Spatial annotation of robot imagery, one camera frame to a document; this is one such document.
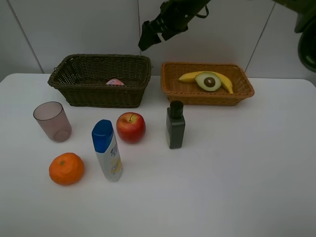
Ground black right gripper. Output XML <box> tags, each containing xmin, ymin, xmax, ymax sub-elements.
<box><xmin>138</xmin><ymin>0</ymin><xmax>198</xmax><ymax>51</ymax></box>

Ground yellow banana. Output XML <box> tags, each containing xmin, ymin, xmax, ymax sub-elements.
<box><xmin>178</xmin><ymin>71</ymin><xmax>234</xmax><ymax>94</ymax></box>

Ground pink soap bottle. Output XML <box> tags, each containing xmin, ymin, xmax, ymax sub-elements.
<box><xmin>106</xmin><ymin>79</ymin><xmax>124</xmax><ymax>85</ymax></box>

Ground halved avocado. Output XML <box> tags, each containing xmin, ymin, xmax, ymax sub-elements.
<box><xmin>195</xmin><ymin>72</ymin><xmax>222</xmax><ymax>92</ymax></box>

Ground dark green bottle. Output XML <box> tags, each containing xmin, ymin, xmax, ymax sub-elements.
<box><xmin>166</xmin><ymin>101</ymin><xmax>186</xmax><ymax>149</ymax></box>

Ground red apple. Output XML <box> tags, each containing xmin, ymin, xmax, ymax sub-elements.
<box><xmin>116</xmin><ymin>112</ymin><xmax>146</xmax><ymax>143</ymax></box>

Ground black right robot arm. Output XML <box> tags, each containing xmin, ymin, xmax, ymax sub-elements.
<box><xmin>138</xmin><ymin>0</ymin><xmax>316</xmax><ymax>72</ymax></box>

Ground orange wicker basket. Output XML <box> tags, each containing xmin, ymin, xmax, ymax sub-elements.
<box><xmin>161</xmin><ymin>62</ymin><xmax>255</xmax><ymax>106</ymax></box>

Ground dark brown wicker basket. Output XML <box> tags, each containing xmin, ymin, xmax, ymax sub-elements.
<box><xmin>48</xmin><ymin>54</ymin><xmax>152</xmax><ymax>108</ymax></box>

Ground white blue shampoo bottle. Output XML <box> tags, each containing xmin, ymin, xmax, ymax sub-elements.
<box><xmin>91</xmin><ymin>119</ymin><xmax>123</xmax><ymax>182</ymax></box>

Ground translucent pink plastic cup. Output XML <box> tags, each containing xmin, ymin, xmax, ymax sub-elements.
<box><xmin>33</xmin><ymin>101</ymin><xmax>72</xmax><ymax>142</ymax></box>

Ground orange mandarin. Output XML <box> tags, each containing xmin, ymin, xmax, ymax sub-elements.
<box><xmin>49</xmin><ymin>153</ymin><xmax>84</xmax><ymax>186</ymax></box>

